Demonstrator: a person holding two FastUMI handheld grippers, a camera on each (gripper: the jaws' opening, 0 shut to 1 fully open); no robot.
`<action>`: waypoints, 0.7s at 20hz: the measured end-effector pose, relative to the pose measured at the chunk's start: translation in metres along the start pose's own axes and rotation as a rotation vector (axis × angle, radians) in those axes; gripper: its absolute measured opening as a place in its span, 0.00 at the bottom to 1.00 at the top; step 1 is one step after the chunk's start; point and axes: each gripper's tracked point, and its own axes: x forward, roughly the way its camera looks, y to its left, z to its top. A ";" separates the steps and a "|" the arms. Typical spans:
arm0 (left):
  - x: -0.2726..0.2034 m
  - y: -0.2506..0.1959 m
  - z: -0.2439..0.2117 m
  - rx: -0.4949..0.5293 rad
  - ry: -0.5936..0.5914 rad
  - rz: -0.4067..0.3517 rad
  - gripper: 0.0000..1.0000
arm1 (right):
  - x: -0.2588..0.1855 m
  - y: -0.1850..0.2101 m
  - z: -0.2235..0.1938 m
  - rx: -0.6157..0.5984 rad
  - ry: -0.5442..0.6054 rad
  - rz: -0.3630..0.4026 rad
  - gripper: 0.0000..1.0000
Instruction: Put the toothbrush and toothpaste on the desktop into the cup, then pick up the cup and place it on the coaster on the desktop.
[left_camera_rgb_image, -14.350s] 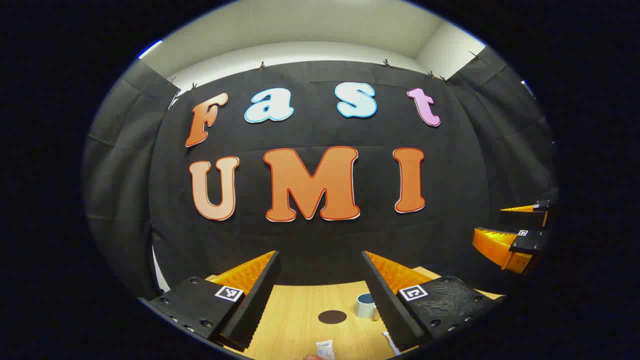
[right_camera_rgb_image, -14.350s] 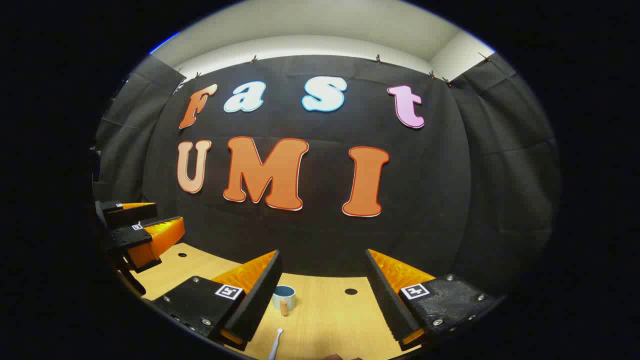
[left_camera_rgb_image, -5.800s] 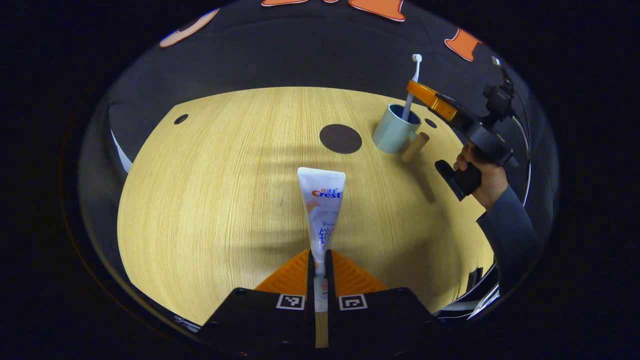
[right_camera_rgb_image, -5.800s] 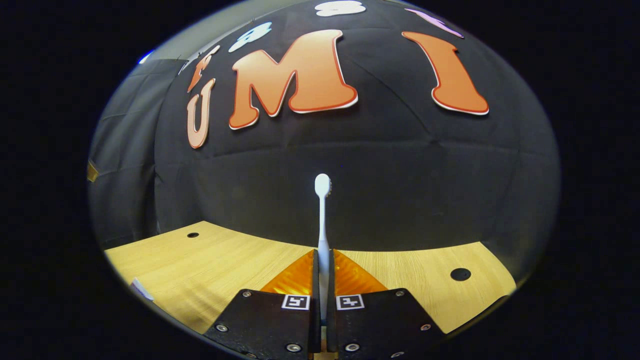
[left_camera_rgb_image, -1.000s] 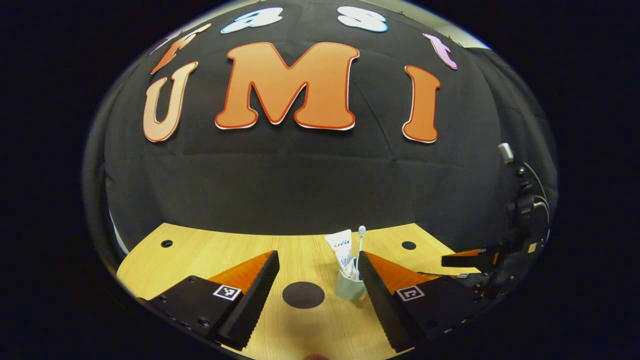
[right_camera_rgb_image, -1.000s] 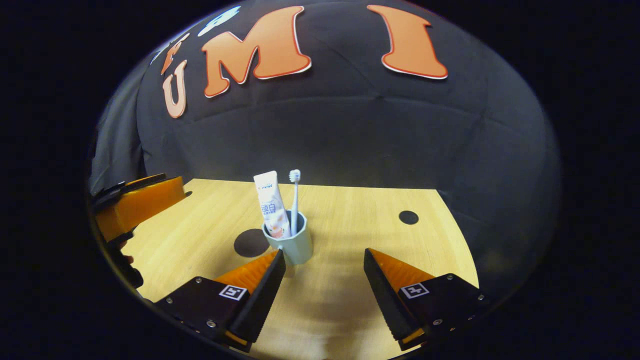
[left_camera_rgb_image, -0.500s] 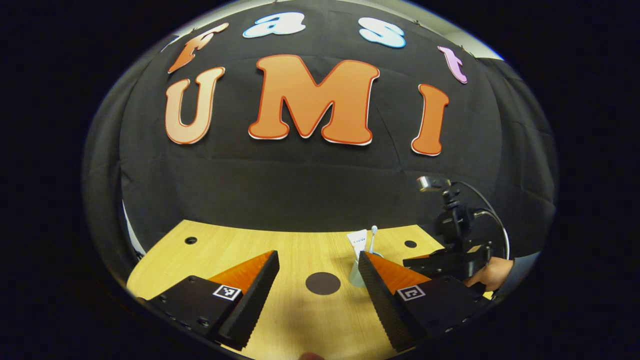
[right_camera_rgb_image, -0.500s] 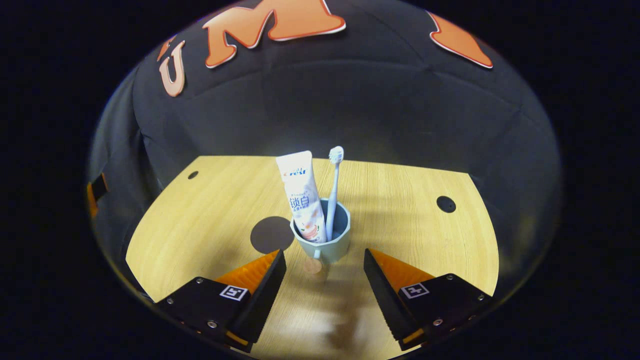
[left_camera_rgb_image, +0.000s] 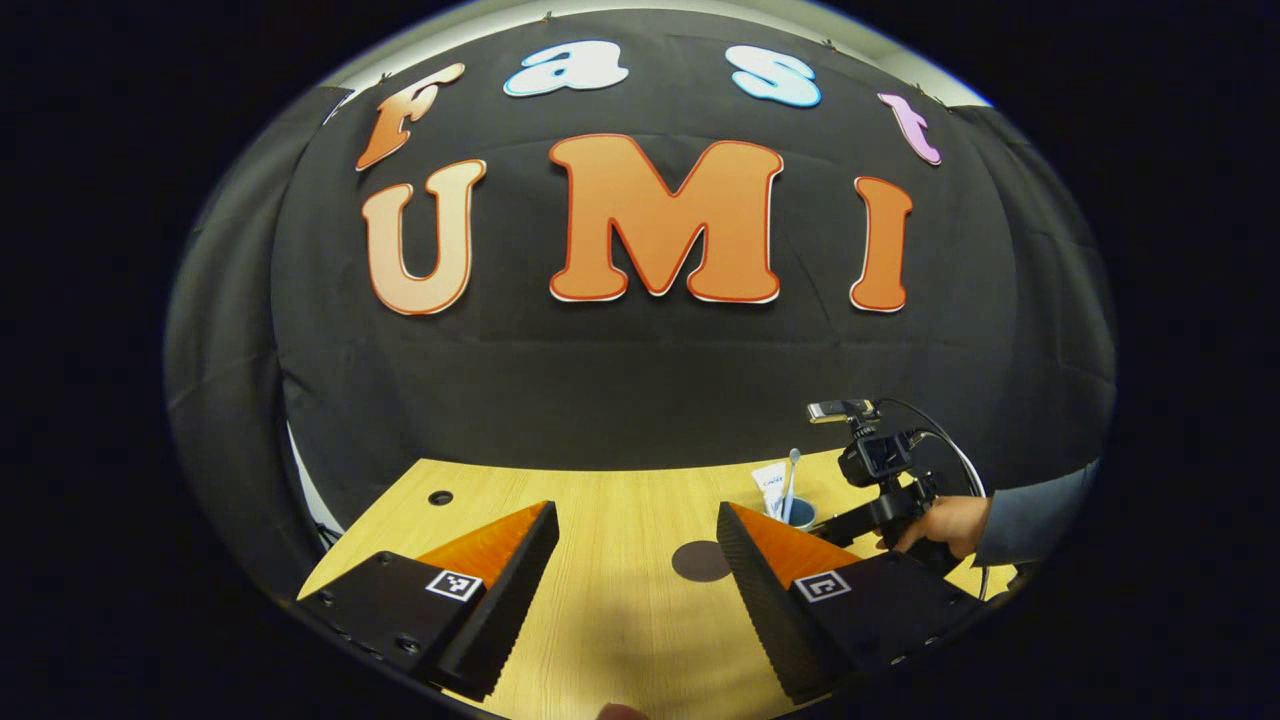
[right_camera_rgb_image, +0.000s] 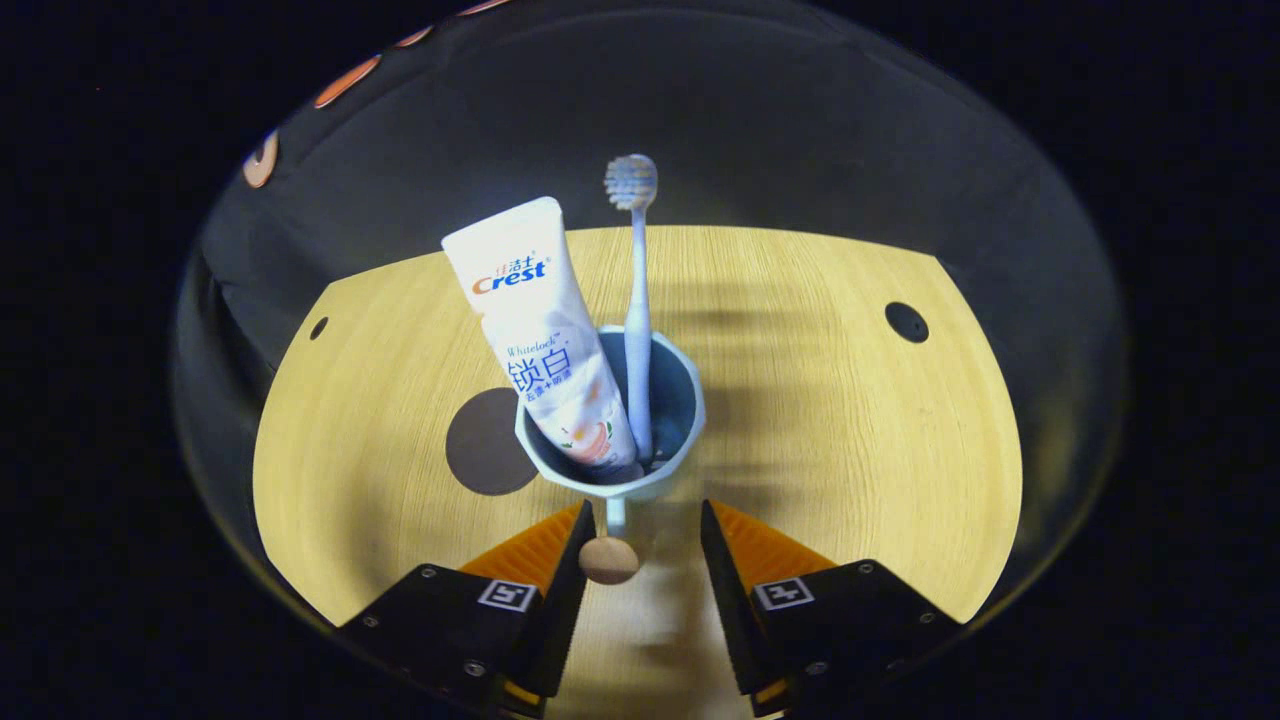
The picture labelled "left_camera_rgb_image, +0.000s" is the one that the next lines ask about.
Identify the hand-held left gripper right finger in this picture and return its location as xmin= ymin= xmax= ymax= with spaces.
xmin=716 ymin=500 xmax=986 ymax=704

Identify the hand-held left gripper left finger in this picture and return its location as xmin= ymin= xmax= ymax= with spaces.
xmin=297 ymin=500 xmax=561 ymax=701

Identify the blue cup with wooden handle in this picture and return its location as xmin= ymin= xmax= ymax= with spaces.
xmin=765 ymin=495 xmax=819 ymax=533

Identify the dark round coaster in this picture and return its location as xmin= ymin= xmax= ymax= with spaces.
xmin=671 ymin=540 xmax=733 ymax=584

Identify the white toothpaste tube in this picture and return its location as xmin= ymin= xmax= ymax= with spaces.
xmin=751 ymin=462 xmax=791 ymax=519

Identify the wooden desktop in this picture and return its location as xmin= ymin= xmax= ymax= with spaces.
xmin=297 ymin=458 xmax=1021 ymax=720

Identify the black cable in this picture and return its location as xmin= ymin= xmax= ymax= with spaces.
xmin=875 ymin=397 xmax=991 ymax=601

